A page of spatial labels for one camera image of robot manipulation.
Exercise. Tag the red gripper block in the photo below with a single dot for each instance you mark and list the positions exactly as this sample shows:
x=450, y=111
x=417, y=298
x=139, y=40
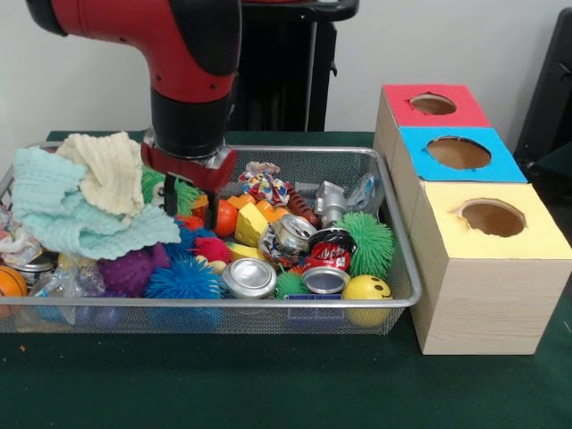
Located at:
x=192, y=168

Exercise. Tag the cream waffle cloth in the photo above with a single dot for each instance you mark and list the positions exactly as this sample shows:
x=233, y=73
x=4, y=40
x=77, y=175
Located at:
x=112, y=170

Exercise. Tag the mint green waffle cloth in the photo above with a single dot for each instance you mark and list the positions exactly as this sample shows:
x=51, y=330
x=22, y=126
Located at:
x=54, y=214

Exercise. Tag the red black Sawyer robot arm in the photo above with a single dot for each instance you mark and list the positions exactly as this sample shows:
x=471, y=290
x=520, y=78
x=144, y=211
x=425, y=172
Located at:
x=188, y=63

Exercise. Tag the clear shallow mesh bin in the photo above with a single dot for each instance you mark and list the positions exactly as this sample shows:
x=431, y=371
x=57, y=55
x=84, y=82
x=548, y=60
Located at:
x=393, y=304

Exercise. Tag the wooden box with three holes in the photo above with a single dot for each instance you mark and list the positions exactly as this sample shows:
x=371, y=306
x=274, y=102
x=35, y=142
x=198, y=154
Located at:
x=483, y=277

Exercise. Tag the small red ball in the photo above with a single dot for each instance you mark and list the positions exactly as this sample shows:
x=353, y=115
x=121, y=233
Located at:
x=226, y=219

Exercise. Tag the yellow toy block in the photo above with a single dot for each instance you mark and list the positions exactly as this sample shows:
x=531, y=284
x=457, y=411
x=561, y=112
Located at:
x=251, y=223

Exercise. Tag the blue spiky ball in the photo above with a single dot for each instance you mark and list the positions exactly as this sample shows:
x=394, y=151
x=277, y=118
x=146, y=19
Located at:
x=183, y=279

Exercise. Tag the purple spiky ball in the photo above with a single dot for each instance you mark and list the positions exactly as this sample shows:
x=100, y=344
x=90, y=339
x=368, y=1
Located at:
x=130, y=273

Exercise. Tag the black silver drink can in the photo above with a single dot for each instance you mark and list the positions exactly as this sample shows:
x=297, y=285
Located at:
x=329, y=259

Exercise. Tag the green fuzzy toy with eyes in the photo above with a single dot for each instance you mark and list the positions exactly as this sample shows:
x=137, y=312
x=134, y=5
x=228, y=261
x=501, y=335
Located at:
x=374, y=243

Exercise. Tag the yellow smiley ball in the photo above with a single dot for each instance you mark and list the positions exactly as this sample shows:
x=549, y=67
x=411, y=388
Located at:
x=366, y=290

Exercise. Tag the dark green table cloth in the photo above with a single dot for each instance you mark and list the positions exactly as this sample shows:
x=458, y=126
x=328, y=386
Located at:
x=268, y=384

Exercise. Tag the black stand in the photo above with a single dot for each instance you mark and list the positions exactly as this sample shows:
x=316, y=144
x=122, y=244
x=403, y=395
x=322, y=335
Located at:
x=550, y=98

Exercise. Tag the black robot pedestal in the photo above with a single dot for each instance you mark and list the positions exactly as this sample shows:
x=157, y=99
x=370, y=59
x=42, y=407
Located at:
x=286, y=71

